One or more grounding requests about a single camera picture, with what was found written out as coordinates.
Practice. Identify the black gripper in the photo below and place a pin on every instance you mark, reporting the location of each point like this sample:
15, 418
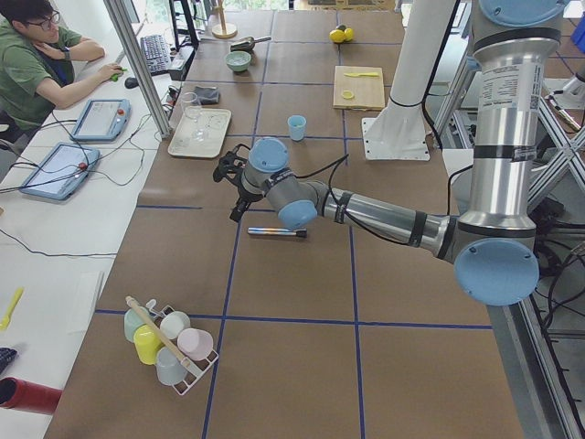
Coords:
247, 198

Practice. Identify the light blue plastic cup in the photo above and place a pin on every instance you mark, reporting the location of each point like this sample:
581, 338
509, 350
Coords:
296, 133

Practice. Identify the white cup in rack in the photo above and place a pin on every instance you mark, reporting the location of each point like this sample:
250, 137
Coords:
174, 323

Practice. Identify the pink cup in rack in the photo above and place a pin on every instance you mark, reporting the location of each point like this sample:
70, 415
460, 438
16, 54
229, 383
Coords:
197, 344

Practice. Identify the green cup in rack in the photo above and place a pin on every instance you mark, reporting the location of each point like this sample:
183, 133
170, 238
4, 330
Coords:
131, 322

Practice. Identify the yellow cup in rack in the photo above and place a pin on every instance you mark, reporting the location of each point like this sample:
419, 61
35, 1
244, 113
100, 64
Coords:
147, 344

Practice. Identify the grey cup in rack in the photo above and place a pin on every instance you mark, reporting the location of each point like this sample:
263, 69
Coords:
168, 368

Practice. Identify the cream bear tray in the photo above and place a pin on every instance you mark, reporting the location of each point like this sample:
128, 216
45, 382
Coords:
214, 122

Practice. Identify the clear wine glass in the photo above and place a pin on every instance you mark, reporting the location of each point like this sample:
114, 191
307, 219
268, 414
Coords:
192, 109

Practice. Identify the grey folded cloth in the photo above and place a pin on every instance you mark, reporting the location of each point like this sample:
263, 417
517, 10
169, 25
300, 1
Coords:
207, 95

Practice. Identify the green bowl with ice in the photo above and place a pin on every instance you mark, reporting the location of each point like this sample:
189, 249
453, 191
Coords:
238, 61

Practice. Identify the metal ice scoop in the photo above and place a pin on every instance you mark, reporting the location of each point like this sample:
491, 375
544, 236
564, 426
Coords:
248, 44

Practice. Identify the upper blue teach pendant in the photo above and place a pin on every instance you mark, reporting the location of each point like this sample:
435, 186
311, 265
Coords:
101, 121

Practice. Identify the blue teach pendant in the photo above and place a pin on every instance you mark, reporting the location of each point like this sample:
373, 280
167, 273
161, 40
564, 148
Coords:
101, 121
61, 172

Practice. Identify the black computer mouse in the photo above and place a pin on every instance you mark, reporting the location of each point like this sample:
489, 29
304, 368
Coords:
130, 83

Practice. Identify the wooden cutting board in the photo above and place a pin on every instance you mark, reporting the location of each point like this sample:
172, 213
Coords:
369, 92

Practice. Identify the wooden mug tree stand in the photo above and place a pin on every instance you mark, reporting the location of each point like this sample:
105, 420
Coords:
223, 29

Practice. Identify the black keyboard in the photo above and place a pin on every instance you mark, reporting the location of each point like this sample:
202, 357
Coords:
157, 54

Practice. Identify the yellow plastic knife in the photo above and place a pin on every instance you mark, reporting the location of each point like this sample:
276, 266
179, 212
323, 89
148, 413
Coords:
365, 74

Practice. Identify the lower blue teach pendant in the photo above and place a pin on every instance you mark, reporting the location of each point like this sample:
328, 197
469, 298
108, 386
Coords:
61, 172

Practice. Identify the person in green shirt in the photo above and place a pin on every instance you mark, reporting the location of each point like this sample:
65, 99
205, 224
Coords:
37, 56

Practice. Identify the yellow spatula on desk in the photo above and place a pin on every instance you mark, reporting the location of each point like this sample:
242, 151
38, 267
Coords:
7, 315

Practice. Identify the red bottle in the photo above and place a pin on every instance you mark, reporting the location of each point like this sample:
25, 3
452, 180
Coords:
28, 396

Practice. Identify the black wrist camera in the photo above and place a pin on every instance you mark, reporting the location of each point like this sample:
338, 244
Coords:
230, 166

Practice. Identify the wooden rack handle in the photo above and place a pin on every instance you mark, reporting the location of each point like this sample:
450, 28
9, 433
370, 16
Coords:
135, 306

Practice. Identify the white wire cup rack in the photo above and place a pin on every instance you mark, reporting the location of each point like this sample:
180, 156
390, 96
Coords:
197, 369

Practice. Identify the aluminium frame post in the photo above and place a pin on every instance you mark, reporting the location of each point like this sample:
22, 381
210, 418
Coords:
123, 26

